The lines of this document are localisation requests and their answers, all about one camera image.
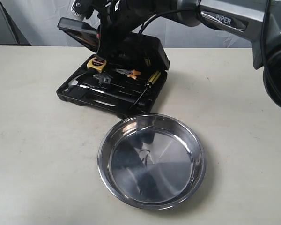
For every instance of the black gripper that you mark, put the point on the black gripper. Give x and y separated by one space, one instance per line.
116 25

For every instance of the silver adjustable wrench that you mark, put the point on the silver adjustable wrench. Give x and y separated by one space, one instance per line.
103 78

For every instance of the black plastic tool case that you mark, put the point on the black plastic tool case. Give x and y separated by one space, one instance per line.
129 55

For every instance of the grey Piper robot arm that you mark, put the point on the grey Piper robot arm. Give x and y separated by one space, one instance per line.
258 21

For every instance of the yellow tape measure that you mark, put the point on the yellow tape measure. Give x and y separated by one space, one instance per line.
96 64

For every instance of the yellow black large screwdriver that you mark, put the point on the yellow black large screwdriver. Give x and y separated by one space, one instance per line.
150 82

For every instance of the steel claw hammer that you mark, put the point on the steel claw hammer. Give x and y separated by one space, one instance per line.
87 81

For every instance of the round stainless steel tray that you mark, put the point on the round stainless steel tray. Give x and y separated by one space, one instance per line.
151 161

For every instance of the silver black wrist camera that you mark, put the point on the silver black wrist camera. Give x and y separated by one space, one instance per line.
82 8

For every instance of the orange handled pliers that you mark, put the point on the orange handled pliers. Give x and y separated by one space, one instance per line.
129 73

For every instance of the dark vertical post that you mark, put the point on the dark vertical post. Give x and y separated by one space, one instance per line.
17 35

